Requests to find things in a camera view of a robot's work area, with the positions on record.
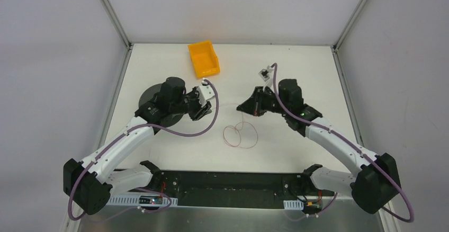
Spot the white cable duct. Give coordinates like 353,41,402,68
283,200,304,211
106,193,178,207

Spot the yellow plastic bin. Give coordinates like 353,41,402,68
187,40,220,78

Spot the right white cable duct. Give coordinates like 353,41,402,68
283,200,304,211

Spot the thin red wire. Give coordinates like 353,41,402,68
210,103,259,150

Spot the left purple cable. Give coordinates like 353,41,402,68
67,78,220,221

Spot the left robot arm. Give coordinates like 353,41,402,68
63,77,219,221

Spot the left white cable duct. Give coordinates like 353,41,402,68
106,193,178,207

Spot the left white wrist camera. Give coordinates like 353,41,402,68
197,78,215,107

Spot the black cable spool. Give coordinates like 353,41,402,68
134,83,183,127

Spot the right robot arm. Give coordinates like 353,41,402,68
237,79,401,214

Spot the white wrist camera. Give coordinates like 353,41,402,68
197,78,215,107
258,66,274,87

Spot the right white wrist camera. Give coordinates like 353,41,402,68
258,66,274,87

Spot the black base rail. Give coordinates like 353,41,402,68
145,170,319,209

